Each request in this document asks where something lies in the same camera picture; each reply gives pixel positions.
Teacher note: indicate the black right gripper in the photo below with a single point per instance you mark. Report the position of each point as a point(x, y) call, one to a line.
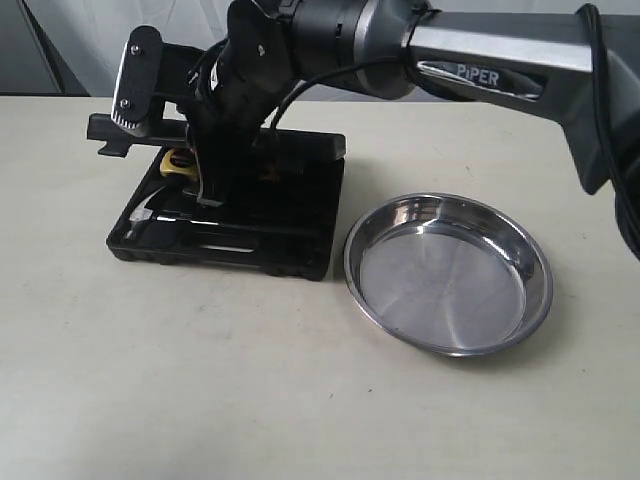
point(224, 92)

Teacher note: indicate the yellow tape measure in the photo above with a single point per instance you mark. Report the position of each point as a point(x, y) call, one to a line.
point(181, 162)

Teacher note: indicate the white backdrop curtain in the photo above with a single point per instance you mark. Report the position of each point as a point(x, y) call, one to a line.
point(90, 35)

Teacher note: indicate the steel claw hammer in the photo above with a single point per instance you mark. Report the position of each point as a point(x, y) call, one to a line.
point(151, 205)

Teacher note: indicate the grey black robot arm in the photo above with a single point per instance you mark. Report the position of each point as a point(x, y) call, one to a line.
point(579, 70)

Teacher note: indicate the round stainless steel tray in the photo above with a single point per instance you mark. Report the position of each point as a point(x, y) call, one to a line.
point(447, 274)

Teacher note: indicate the black plastic tool case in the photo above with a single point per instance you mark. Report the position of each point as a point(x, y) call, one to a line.
point(279, 217)

